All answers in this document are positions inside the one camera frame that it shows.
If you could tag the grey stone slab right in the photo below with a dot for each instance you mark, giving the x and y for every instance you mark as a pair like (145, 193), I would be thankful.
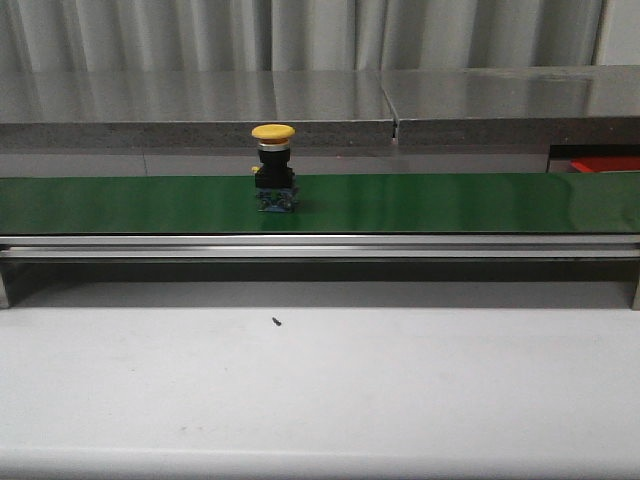
(538, 106)

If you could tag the grey stone slab left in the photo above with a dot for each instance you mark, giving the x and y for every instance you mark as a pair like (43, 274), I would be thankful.
(171, 110)

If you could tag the red plastic tray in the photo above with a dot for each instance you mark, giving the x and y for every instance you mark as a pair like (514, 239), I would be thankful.
(606, 164)

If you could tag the metal conveyor support leg right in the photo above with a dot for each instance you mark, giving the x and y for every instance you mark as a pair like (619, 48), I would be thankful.
(635, 301)

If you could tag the grey stone slab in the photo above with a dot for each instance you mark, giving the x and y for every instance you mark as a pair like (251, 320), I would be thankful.
(171, 110)
(538, 106)

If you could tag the aluminium conveyor frame rail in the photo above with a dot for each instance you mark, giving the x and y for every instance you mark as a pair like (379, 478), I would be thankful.
(321, 246)

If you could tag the green conveyor belt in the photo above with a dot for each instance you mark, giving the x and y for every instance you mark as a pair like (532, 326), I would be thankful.
(564, 203)

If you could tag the yellow mushroom push button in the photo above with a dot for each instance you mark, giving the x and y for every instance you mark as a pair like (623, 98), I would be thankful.
(275, 181)

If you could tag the grey curtain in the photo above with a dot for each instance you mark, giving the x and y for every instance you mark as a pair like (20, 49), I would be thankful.
(92, 36)

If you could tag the metal conveyor support leg left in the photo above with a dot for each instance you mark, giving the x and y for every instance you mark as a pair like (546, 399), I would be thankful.
(10, 278)

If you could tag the metal conveyor support leg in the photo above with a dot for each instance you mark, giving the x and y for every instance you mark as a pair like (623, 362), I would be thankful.
(10, 278)
(635, 301)

